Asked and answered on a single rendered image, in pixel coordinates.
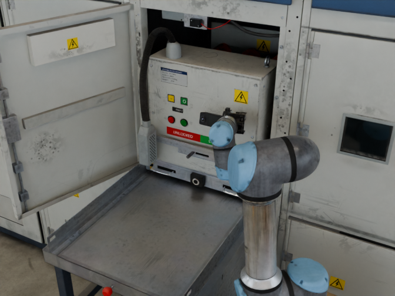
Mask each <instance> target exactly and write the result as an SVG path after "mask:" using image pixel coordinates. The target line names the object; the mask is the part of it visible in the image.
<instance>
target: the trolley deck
mask: <svg viewBox="0 0 395 296"><path fill-rule="evenodd" d="M242 215H243V200H242V199H241V198H239V197H237V196H233V195H230V194H227V193H224V192H222V191H219V190H215V189H211V188H208V187H205V186H203V187H199V186H195V185H192V184H190V182H189V181H185V180H182V179H178V178H175V177H172V176H167V175H164V174H160V173H157V172H153V173H152V174H151V175H150V176H148V177H147V178H146V179H145V180H144V181H143V182H141V184H139V185H138V186H137V187H135V188H134V189H133V190H132V191H131V192H130V193H129V194H128V195H126V196H125V197H124V198H123V199H122V200H121V201H120V202H118V203H117V204H116V205H115V206H113V207H112V208H111V209H110V210H109V211H108V212H107V213H106V214H104V215H103V216H102V217H101V218H100V219H99V220H98V221H96V222H95V223H94V224H93V225H92V226H90V227H89V228H88V229H87V230H86V231H85V232H84V233H82V234H81V235H80V236H79V237H78V238H77V239H76V240H75V241H73V242H72V243H71V244H70V245H68V246H67V248H65V249H64V250H63V251H62V252H60V253H59V254H58V255H57V256H56V255H53V254H51V253H49V252H48V251H49V250H48V245H47V246H46V247H44V248H43V249H42V251H43V256H44V260H45V262H46V263H49V264H52V265H54V266H56V267H58V268H61V269H63V270H65V271H67V272H69V273H72V274H75V275H77V276H79V277H81V278H84V279H86V280H88V281H90V282H93V283H95V284H97V285H100V286H102V287H104V288H105V287H110V286H111V285H114V287H113V288H112V291H113V292H116V293H118V294H120V295H122V296H183V294H184V293H185V292H186V290H187V289H188V288H189V286H190V285H191V283H192V282H193V281H194V280H195V278H196V277H197V276H198V274H199V273H200V272H201V270H202V269H203V268H204V266H205V265H206V263H207V262H208V261H209V260H210V258H211V257H212V255H213V254H214V253H215V251H216V250H217V249H218V248H219V246H220V245H221V243H222V242H223V240H224V239H225V238H226V237H227V235H228V234H229V233H230V231H231V230H232V228H233V227H234V226H235V224H236V223H237V222H238V221H239V219H240V218H241V216H242ZM244 251H245V239H244V230H243V232H242V233H241V235H240V236H239V238H238V239H237V240H236V242H235V243H234V245H233V246H232V247H231V249H230V250H229V252H228V253H227V254H226V256H225V257H224V259H223V260H222V262H221V263H220V264H219V266H218V267H217V269H216V270H215V272H214V273H213V274H212V276H211V277H210V278H209V280H208V281H207V283H206V284H205V286H204V287H203V288H202V290H201V291H200V293H199V294H198V295H197V296H215V295H216V293H217V292H218V290H219V288H220V287H221V286H222V284H223V283H224V281H225V279H226V278H227V276H228V275H229V274H230V272H231V271H232V269H233V267H234V266H235V265H236V263H237V262H238V260H239V258H240V257H241V256H242V254H243V253H244Z"/></svg>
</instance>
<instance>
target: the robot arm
mask: <svg viewBox="0 0 395 296"><path fill-rule="evenodd" d="M243 113H244V114H243ZM245 120H246V112H233V111H232V110H230V107H227V108H226V109H225V111H223V115H217V114H214V113H208V112H201V113H200V119H199V124H200V125H205V126H209V127H211V128H210V131H209V139H210V141H211V142H212V146H213V152H214V158H215V168H216V174H217V177H218V179H220V180H228V181H229V184H230V186H231V188H232V190H233V191H235V192H236V194H237V195H238V197H239V198H241V199H242V200H243V226H244V239H245V267H243V269H242V270H241V273H240V278H238V279H237V280H235V281H234V285H235V290H236V294H237V296H327V290H328V288H329V276H328V273H327V271H326V269H325V268H324V267H323V266H322V265H321V264H320V263H318V262H317V261H314V260H312V259H310V258H295V259H294V260H291V262H290V263H289V265H288V266H287V269H285V270H280V268H279V267H277V261H276V199H277V198H278V197H279V196H280V195H281V193H282V184H285V183H290V182H294V181H298V180H302V179H304V178H306V177H307V176H309V175H311V174H312V173H313V172H314V171H315V169H316V168H317V166H318V164H319V161H320V152H319V149H318V147H317V145H316V144H315V143H314V142H313V141H312V140H310V139H309V138H306V137H303V136H283V137H277V138H273V139H266V140H259V141H255V142H246V143H243V144H237V145H236V143H235V134H236V133H237V134H244V132H245V130H244V124H245Z"/></svg>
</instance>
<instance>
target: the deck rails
mask: <svg viewBox="0 0 395 296"><path fill-rule="evenodd" d="M153 172H154V171H151V170H148V169H146V166H145V165H142V164H140V163H138V164H137V165H136V166H135V167H134V168H132V169H131V170H130V171H128V172H127V173H126V174H125V175H124V176H122V177H121V178H120V179H119V180H117V181H116V182H115V183H113V185H111V186H110V187H108V188H107V189H106V190H105V191H104V192H103V193H101V194H100V195H98V196H97V197H96V198H95V199H94V200H92V201H91V202H90V203H89V204H87V205H86V206H85V207H84V208H83V209H81V210H80V211H79V212H77V213H76V214H75V215H74V216H73V217H71V218H70V219H69V220H68V221H66V222H65V223H64V224H63V225H61V226H60V227H59V228H58V229H56V230H55V231H54V232H53V233H52V234H50V235H49V236H47V238H46V239H47V243H48V250H49V251H48V252H49V253H51V254H53V255H56V256H57V255H58V254H59V253H60V252H62V251H63V250H64V249H65V248H67V246H68V245H70V244H71V243H72V242H73V241H75V240H76V239H77V238H78V237H79V236H80V235H81V234H82V233H84V232H85V231H86V230H87V229H88V228H89V227H90V226H92V225H93V224H94V223H95V222H96V221H98V220H99V219H100V218H101V217H102V216H103V215H104V214H106V213H107V212H108V211H109V210H110V209H111V208H112V207H113V206H115V205H116V204H117V203H118V202H120V201H121V200H122V199H123V198H124V197H125V196H126V195H128V194H129V193H130V192H131V191H132V190H133V189H134V188H135V187H137V186H138V185H139V184H141V182H143V181H144V180H145V179H146V178H147V177H148V176H150V175H151V174H152V173H153ZM243 230H244V226H243V215H242V216H241V218H240V219H239V221H238V222H237V223H236V224H235V226H234V227H233V228H232V230H231V231H230V233H229V234H228V235H227V237H226V238H225V239H224V240H223V242H222V243H221V245H220V246H219V248H218V249H217V250H216V251H215V253H214V254H213V255H212V257H211V258H210V260H209V261H208V262H207V263H206V265H205V266H204V268H203V269H202V270H201V272H200V273H199V274H198V276H197V277H196V278H195V280H194V281H193V282H192V283H191V285H190V286H189V288H188V289H187V290H186V292H185V293H184V294H183V296H198V294H199V293H200V291H201V290H202V288H203V287H204V286H205V284H206V283H207V281H208V280H209V278H210V277H211V276H212V274H213V273H214V272H215V270H216V269H217V267H218V266H219V264H220V263H221V262H222V260H223V259H224V257H225V256H226V254H227V253H228V252H229V250H230V249H231V247H232V246H233V245H234V243H235V242H236V240H237V239H238V238H239V236H240V235H241V233H242V232H243ZM54 235H55V238H54V239H53V240H51V241H50V238H52V237H53V236H54Z"/></svg>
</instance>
